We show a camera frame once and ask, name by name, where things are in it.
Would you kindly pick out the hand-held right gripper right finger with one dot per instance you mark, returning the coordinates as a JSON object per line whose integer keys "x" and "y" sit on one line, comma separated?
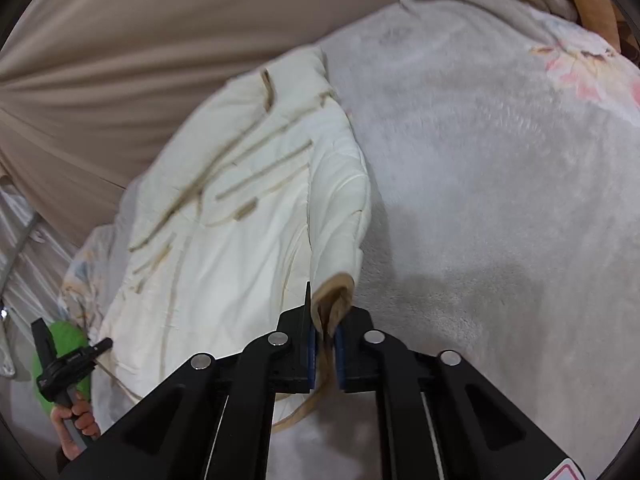
{"x": 341, "y": 360}

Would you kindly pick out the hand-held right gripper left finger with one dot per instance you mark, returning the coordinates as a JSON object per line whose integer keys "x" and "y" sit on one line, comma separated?
{"x": 311, "y": 360}

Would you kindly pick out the grey floral fleece blanket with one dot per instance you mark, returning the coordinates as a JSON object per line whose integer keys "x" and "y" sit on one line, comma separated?
{"x": 480, "y": 185}

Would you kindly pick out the green cloth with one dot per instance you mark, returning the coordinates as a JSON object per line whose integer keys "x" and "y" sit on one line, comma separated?
{"x": 65, "y": 337}

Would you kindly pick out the silver satin curtain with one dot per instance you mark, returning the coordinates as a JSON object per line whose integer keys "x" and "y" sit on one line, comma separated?
{"x": 35, "y": 270}

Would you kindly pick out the cream quilted blanket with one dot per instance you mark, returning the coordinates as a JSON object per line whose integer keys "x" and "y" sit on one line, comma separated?
{"x": 240, "y": 240}

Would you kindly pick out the beige fabric sheet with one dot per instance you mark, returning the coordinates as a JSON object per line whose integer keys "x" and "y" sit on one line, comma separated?
{"x": 150, "y": 50}

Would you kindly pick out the grey metal rail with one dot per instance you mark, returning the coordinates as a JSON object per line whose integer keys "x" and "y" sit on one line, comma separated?
{"x": 17, "y": 255}

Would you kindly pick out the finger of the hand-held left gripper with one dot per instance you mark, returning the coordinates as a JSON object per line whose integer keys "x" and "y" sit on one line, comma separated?
{"x": 95, "y": 348}
{"x": 44, "y": 342}

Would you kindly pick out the person's left hand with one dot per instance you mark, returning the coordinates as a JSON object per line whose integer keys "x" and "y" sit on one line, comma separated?
{"x": 82, "y": 422}

